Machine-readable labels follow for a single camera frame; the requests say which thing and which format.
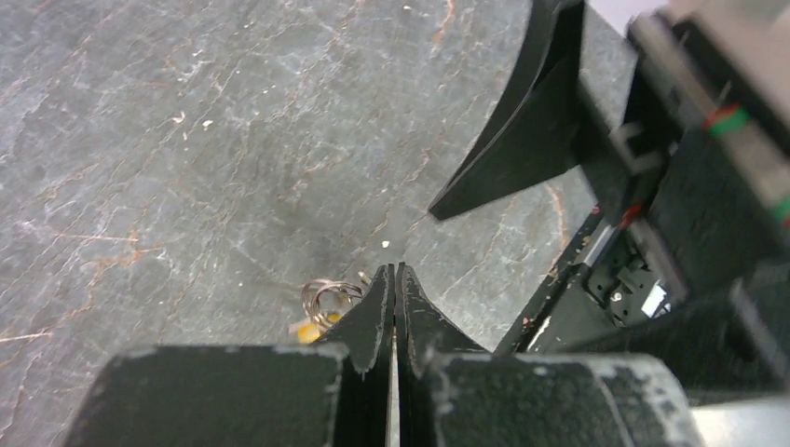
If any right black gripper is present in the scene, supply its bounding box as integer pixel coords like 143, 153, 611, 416
577, 1, 789, 395

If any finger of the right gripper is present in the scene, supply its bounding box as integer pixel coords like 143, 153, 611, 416
429, 1, 585, 221

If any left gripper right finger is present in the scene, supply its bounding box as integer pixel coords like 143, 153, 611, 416
394, 264, 703, 446

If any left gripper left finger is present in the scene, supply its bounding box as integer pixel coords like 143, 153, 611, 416
64, 264, 395, 446

